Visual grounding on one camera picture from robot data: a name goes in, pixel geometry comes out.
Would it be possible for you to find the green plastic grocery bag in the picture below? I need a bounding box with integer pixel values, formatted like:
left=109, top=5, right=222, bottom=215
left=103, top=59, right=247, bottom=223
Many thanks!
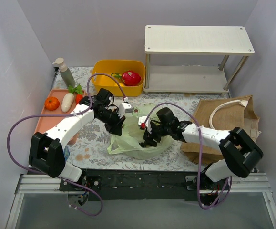
left=107, top=103, right=174, bottom=160

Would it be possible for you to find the white blue tape roll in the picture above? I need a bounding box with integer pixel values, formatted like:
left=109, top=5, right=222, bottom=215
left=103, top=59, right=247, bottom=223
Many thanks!
left=63, top=146, right=70, bottom=161

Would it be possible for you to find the purple cable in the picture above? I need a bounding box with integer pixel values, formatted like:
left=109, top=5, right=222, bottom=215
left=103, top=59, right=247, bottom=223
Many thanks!
left=141, top=102, right=233, bottom=210
left=6, top=73, right=130, bottom=217

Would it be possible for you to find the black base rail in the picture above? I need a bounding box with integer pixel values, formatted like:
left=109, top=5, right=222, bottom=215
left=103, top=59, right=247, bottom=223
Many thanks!
left=16, top=167, right=273, bottom=208

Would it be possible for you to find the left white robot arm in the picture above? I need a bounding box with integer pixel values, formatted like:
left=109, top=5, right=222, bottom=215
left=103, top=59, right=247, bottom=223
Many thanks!
left=29, top=88, right=133, bottom=191

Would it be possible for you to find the brown jute tote bag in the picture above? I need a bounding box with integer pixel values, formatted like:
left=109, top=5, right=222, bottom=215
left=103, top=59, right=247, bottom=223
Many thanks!
left=180, top=95, right=261, bottom=165

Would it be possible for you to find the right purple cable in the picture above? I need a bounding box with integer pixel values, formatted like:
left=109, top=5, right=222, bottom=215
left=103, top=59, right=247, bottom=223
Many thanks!
left=141, top=102, right=233, bottom=210

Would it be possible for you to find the orange pumpkin toy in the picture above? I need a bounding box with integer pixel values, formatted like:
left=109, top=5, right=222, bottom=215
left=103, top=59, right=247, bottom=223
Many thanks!
left=44, top=97, right=60, bottom=111

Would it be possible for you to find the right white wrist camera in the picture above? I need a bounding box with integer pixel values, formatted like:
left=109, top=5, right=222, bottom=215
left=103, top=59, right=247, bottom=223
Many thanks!
left=138, top=116, right=152, bottom=133

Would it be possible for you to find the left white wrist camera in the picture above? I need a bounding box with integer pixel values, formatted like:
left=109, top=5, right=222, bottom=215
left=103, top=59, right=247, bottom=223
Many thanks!
left=118, top=97, right=133, bottom=118

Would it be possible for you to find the white radish toy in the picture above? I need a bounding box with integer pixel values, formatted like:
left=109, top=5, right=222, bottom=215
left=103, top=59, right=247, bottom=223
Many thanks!
left=61, top=87, right=77, bottom=113

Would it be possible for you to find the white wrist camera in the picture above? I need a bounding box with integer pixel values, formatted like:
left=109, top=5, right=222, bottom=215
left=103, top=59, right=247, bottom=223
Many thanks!
left=138, top=116, right=152, bottom=133
left=118, top=97, right=133, bottom=118

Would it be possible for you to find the grey pump soap bottle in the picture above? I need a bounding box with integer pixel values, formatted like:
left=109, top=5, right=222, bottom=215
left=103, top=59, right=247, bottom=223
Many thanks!
left=52, top=58, right=76, bottom=87

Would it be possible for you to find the white two-tier shelf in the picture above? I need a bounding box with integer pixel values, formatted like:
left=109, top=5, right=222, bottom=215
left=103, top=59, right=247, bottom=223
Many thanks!
left=143, top=25, right=255, bottom=96

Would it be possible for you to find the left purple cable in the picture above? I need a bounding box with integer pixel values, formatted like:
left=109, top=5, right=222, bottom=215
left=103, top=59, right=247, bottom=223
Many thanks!
left=6, top=73, right=130, bottom=217

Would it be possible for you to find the red dragon fruit toy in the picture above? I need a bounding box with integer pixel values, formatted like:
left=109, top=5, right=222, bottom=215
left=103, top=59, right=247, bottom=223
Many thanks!
left=111, top=70, right=142, bottom=86

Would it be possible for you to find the red chili pepper toy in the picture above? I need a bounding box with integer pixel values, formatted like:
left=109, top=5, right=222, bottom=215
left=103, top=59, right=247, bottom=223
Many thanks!
left=75, top=84, right=84, bottom=104

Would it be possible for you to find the yellow plastic basket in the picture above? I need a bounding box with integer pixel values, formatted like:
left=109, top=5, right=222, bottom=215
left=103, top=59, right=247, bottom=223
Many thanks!
left=92, top=60, right=145, bottom=97

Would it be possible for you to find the floral table mat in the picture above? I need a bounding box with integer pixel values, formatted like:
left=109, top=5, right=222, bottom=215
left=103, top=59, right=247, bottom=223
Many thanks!
left=29, top=66, right=231, bottom=171

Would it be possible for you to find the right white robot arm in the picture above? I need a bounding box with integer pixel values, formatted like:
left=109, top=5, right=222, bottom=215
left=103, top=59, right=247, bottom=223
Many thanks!
left=138, top=107, right=264, bottom=190

